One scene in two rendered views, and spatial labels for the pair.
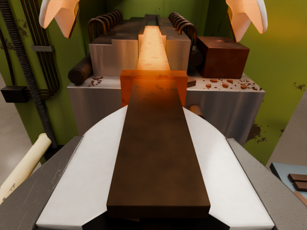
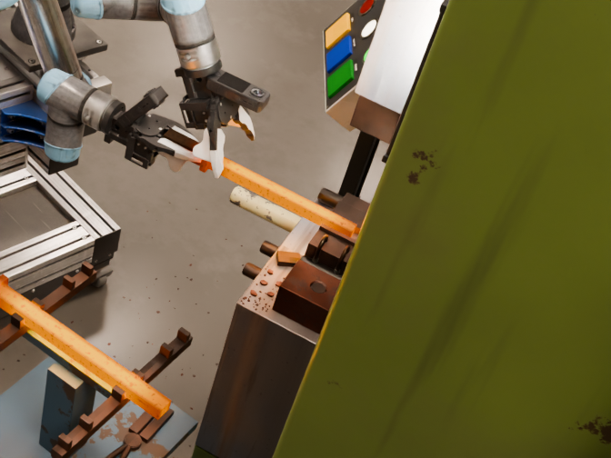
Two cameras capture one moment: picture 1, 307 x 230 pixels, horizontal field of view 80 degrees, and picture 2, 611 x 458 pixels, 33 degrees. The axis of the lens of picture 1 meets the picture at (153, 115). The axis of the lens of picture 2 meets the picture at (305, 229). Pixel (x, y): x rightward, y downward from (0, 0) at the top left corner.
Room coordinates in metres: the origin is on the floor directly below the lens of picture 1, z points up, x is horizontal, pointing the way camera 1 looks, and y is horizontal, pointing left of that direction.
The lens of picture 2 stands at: (0.70, -1.44, 2.25)
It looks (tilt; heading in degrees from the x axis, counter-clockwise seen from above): 41 degrees down; 104
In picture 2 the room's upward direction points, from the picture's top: 19 degrees clockwise
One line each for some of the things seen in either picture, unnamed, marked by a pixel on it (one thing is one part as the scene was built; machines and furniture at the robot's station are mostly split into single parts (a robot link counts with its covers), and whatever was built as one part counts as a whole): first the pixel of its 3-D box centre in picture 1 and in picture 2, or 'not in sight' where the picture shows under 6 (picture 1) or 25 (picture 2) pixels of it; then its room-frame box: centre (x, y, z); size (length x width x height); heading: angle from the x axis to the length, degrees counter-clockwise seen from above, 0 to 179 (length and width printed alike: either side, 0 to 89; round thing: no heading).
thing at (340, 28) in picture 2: not in sight; (338, 32); (0.12, 0.62, 1.01); 0.07 x 0.05 x 0.07; 116
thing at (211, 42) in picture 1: (217, 55); (314, 299); (0.44, -0.15, 0.95); 0.12 x 0.09 x 0.07; 1
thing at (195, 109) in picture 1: (195, 115); (254, 272); (0.30, -0.08, 0.87); 0.04 x 0.03 x 0.03; 1
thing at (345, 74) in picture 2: not in sight; (341, 80); (0.21, 0.44, 1.01); 0.07 x 0.05 x 0.07; 116
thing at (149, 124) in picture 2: not in sight; (135, 132); (-0.04, 0.00, 0.98); 0.12 x 0.08 x 0.09; 1
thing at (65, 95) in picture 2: not in sight; (68, 95); (-0.20, -0.01, 0.98); 0.11 x 0.08 x 0.09; 1
